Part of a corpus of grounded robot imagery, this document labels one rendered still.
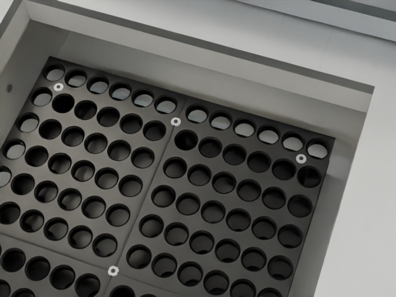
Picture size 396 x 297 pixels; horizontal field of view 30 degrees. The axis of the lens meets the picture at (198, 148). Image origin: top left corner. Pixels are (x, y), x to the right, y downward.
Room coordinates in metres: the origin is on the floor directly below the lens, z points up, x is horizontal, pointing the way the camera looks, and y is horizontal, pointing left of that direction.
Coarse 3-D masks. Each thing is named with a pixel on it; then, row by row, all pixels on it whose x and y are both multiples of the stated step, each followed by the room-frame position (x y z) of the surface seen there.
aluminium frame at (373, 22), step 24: (240, 0) 0.25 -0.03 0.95; (264, 0) 0.24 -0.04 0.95; (288, 0) 0.24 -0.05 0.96; (312, 0) 0.23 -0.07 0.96; (336, 0) 0.23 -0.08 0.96; (360, 0) 0.22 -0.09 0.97; (384, 0) 0.22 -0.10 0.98; (336, 24) 0.23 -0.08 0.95; (360, 24) 0.22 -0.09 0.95; (384, 24) 0.22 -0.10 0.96
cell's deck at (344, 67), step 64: (0, 0) 0.27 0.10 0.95; (64, 0) 0.26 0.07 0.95; (128, 0) 0.26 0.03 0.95; (192, 0) 0.25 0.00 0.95; (0, 64) 0.24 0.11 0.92; (256, 64) 0.21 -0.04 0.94; (320, 64) 0.20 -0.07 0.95; (384, 64) 0.20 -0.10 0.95; (384, 128) 0.16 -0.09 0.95; (384, 192) 0.13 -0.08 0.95; (384, 256) 0.10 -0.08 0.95
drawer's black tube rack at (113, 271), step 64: (64, 128) 0.21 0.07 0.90; (128, 128) 0.22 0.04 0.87; (192, 128) 0.20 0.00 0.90; (0, 192) 0.17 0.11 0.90; (64, 192) 0.17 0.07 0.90; (128, 192) 0.18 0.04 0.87; (192, 192) 0.16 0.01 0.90; (256, 192) 0.17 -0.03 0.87; (0, 256) 0.13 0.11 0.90; (64, 256) 0.13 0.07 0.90; (128, 256) 0.13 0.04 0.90; (192, 256) 0.12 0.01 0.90; (256, 256) 0.13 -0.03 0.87
